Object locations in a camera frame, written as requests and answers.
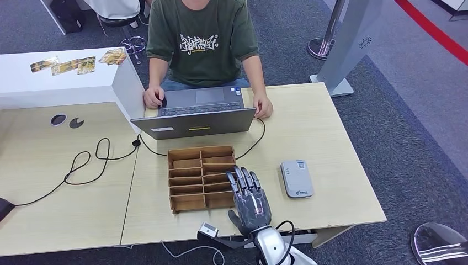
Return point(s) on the person's left hand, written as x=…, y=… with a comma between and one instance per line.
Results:
x=263, y=106

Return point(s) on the person's right hand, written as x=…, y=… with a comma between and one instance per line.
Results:
x=153, y=98

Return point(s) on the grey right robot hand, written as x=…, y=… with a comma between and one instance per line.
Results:
x=252, y=212

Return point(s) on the black mouse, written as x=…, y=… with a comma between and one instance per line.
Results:
x=163, y=103

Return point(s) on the wooden compartment organizer box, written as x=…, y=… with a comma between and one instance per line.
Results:
x=184, y=203

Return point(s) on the person's right forearm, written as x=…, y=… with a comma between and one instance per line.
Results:
x=153, y=71

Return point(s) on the person's left forearm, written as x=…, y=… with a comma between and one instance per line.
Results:
x=255, y=75

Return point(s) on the white grey card reader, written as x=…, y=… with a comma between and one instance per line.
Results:
x=297, y=179

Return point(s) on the person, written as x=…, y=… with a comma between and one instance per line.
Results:
x=201, y=62

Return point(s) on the grey laptop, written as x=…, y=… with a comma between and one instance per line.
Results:
x=193, y=126

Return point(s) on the chair star base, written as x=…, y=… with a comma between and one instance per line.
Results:
x=133, y=46

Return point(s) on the wooden table support panel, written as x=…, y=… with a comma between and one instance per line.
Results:
x=329, y=234

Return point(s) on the white counter block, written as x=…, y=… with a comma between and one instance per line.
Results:
x=73, y=87

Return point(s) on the black crescent grommet cover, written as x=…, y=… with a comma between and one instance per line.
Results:
x=75, y=123

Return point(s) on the black stool seat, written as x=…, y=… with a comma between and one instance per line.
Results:
x=117, y=22

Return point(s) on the grey kiosk stand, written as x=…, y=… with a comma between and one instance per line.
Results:
x=351, y=44

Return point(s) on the black device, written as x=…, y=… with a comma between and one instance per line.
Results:
x=5, y=208

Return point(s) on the red barrier belt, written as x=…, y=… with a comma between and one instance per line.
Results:
x=431, y=31

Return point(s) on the white display counter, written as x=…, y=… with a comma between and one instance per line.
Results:
x=457, y=5

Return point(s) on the pale wrist camera black mount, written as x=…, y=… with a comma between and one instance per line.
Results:
x=208, y=231

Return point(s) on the chrome stanchion post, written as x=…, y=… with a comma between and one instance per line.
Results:
x=321, y=49

